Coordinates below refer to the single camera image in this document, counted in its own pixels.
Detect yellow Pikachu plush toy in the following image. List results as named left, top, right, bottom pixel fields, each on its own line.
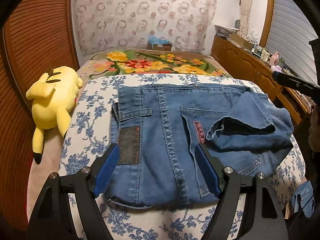
left=26, top=66, right=83, bottom=164

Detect pink bottle on cabinet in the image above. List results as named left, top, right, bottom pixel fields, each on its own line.
left=268, top=51, right=279, bottom=66

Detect grey window shutter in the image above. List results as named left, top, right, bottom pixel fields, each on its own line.
left=266, top=0, right=318, bottom=84

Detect brown louvered wardrobe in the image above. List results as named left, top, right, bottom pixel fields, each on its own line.
left=1, top=0, right=79, bottom=231

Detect blue denim jeans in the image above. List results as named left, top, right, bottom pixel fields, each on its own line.
left=104, top=83, right=293, bottom=209

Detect colourful floral blanket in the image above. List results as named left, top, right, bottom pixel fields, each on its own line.
left=78, top=49, right=231, bottom=80

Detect blue floral white bedsheet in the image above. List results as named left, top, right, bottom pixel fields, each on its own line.
left=59, top=74, right=305, bottom=239

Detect wooden sideboard cabinet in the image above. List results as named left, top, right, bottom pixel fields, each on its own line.
left=212, top=35, right=311, bottom=125

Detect patterned sheer curtain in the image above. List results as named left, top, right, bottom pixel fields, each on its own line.
left=72, top=0, right=217, bottom=56

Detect stack of papers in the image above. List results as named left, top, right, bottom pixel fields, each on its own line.
left=215, top=24, right=239, bottom=37

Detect cardboard box with blue bag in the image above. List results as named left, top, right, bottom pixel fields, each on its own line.
left=146, top=35, right=172, bottom=51

